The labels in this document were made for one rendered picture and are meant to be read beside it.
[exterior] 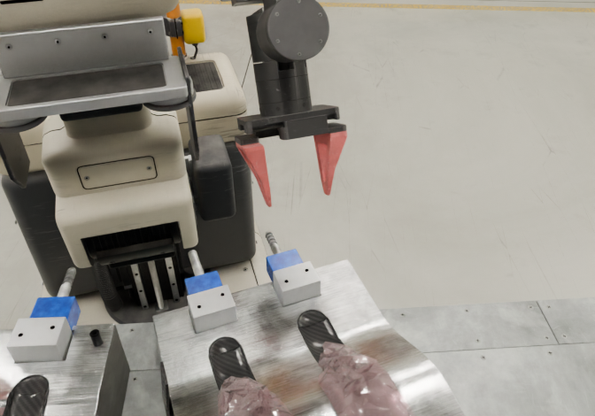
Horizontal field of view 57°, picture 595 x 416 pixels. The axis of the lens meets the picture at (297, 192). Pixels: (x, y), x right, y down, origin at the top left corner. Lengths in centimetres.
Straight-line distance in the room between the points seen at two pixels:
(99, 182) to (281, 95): 47
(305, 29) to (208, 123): 73
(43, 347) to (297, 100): 36
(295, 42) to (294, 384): 34
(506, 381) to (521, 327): 9
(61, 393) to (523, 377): 52
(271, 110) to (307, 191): 164
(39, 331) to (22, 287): 141
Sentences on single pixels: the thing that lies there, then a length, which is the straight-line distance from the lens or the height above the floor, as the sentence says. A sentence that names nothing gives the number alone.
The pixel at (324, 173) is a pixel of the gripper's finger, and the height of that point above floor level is 101.
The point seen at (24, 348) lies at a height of 91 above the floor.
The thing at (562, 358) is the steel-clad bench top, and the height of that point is 80.
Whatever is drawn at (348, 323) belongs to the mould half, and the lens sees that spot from 67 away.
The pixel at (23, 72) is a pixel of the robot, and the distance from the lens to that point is 84.
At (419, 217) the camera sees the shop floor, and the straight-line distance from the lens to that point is 214.
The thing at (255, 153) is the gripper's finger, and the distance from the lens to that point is 57.
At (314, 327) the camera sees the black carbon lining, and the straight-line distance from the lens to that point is 67.
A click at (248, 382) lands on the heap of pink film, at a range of 59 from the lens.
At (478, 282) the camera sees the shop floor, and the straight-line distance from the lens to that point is 195.
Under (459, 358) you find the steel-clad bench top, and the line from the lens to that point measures 74.
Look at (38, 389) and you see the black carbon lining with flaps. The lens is 64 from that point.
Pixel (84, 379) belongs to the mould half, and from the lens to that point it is 62.
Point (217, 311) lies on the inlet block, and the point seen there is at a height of 88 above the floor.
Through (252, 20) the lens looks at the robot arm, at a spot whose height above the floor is 117.
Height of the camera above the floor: 139
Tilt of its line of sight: 39 degrees down
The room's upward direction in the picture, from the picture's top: straight up
